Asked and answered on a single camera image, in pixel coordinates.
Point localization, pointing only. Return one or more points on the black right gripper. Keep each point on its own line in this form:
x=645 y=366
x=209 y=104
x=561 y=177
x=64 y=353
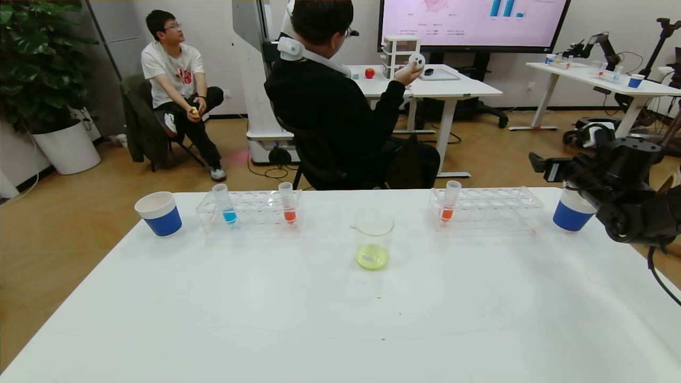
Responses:
x=553 y=171

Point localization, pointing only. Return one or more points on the test tube with blue pigment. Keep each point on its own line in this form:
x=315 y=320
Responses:
x=229 y=214

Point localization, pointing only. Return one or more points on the black and gray right arm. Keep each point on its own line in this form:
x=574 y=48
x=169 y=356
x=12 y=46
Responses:
x=633 y=223

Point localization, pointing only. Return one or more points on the black distant robot arm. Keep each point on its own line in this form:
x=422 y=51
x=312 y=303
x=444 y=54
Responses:
x=606 y=48

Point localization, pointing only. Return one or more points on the clear acrylic test tube rack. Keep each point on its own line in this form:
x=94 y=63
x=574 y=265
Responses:
x=479 y=209
x=258 y=211

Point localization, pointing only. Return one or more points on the small clear tube rack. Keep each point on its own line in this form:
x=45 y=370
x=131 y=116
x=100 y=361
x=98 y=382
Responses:
x=606 y=74
x=564 y=63

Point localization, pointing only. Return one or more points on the test tube with orange pigment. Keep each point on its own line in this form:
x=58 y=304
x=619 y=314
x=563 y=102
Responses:
x=289 y=215
x=447 y=214

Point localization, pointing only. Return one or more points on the clear glass beaker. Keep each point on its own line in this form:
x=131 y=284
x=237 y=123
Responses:
x=372 y=255

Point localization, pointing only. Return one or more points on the blue and white paper cup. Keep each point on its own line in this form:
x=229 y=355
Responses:
x=159 y=215
x=569 y=218

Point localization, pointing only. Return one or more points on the black screen stand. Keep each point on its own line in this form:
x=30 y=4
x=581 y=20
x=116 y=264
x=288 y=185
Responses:
x=479 y=110

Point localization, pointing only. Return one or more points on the long white standing desk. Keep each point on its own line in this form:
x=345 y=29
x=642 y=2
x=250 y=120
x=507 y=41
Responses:
x=580 y=74

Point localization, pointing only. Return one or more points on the gray tablet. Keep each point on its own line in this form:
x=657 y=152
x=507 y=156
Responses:
x=439 y=76

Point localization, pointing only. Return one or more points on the large black display screen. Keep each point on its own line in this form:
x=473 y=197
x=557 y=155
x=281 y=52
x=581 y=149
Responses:
x=479 y=24

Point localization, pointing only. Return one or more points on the white handheld controller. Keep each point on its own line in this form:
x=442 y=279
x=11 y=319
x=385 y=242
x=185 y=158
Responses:
x=416 y=61

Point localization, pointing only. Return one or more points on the black tripod stand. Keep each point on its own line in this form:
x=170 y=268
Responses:
x=662 y=36

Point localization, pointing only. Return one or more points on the white drawer organizer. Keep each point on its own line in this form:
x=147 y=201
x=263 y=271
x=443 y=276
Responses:
x=399 y=50

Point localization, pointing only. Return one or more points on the red apple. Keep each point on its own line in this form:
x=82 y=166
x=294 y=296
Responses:
x=370 y=73

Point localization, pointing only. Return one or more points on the person in black sweater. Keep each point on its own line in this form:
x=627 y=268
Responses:
x=330 y=101

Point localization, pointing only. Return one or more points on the black office chair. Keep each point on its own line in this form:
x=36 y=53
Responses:
x=314 y=157

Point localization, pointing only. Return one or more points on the white neck device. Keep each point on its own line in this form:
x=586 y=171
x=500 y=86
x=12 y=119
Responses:
x=290 y=49

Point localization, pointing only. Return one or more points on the white robot tower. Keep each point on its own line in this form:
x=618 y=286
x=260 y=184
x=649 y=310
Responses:
x=255 y=80

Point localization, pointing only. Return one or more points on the man in white t-shirt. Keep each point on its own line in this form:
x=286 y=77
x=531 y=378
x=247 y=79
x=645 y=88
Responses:
x=173 y=66

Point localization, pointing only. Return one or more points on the black folding chair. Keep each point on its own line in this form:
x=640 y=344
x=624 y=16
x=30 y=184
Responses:
x=159 y=119

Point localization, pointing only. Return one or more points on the dark green jacket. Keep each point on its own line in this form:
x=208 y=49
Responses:
x=140 y=121

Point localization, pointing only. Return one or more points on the white plant pot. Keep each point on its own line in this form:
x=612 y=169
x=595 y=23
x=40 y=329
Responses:
x=68 y=150

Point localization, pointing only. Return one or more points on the large green leafy plant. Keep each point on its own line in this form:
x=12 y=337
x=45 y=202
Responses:
x=37 y=64

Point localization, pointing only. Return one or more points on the white pillar base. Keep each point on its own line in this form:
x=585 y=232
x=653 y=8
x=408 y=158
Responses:
x=6 y=187

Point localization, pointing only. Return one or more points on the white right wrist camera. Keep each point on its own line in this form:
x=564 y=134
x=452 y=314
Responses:
x=593 y=135

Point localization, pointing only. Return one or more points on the gray wall cabinet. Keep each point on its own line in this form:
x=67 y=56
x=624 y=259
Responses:
x=122 y=32

